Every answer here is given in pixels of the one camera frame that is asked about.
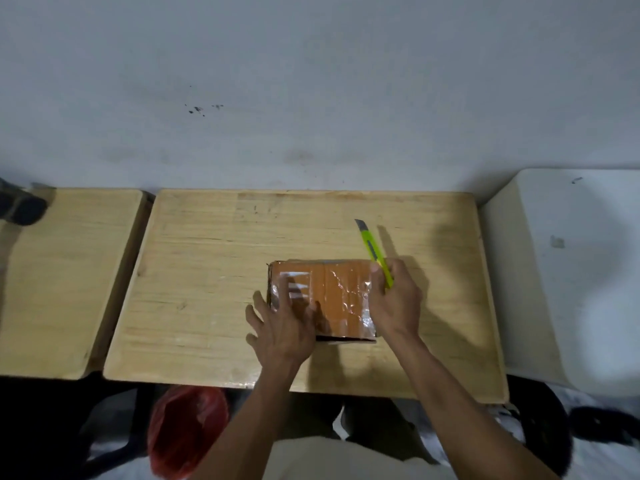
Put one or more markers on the person's left hand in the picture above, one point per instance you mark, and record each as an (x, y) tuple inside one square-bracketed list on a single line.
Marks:
[(284, 339)]

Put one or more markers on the person's right hand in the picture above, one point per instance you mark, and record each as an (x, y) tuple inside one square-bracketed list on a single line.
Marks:
[(398, 307)]

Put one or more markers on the person's left little finger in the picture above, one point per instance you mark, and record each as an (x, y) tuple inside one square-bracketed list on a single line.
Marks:
[(251, 339)]

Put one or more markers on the person's left thumb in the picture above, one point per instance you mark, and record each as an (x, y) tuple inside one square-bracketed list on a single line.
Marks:
[(312, 318)]

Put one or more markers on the person's left middle finger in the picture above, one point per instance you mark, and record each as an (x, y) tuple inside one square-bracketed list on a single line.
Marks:
[(263, 304)]

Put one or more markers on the person's right thumb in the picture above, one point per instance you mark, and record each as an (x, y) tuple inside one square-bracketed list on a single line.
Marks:
[(376, 280)]

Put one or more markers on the taped brown cardboard box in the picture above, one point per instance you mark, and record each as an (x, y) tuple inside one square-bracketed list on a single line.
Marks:
[(340, 294)]

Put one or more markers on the yellow-green utility knife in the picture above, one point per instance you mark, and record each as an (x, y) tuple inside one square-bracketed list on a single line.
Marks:
[(370, 244)]

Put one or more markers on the person's left forearm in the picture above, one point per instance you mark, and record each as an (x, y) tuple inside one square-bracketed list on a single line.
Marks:
[(250, 424)]

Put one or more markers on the person's right forearm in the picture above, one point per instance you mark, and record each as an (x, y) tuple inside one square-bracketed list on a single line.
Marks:
[(460, 414)]

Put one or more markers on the red plastic bag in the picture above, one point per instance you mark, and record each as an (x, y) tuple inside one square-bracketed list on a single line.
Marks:
[(185, 429)]

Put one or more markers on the person's light shirt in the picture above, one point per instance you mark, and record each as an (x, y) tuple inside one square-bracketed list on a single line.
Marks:
[(340, 462)]

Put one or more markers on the white table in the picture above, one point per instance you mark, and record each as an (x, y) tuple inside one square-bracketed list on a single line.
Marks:
[(570, 284)]

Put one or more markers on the wooden desk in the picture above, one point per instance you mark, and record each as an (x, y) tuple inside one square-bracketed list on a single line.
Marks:
[(60, 279)]

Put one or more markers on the dark round object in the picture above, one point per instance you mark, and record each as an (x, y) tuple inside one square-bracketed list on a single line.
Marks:
[(20, 207)]

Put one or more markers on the black chair frame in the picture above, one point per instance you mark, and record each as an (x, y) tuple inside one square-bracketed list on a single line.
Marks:
[(115, 434)]

